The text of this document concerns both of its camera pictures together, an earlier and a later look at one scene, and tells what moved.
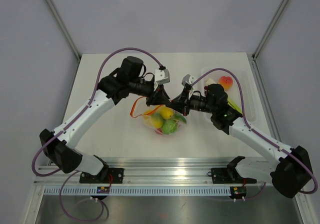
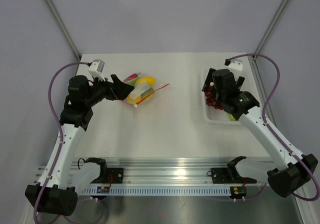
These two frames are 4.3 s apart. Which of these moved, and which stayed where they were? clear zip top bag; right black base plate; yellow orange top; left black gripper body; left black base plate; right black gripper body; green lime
Moved: green lime; right black gripper body; yellow orange top; clear zip top bag; left black gripper body
Stayed: right black base plate; left black base plate
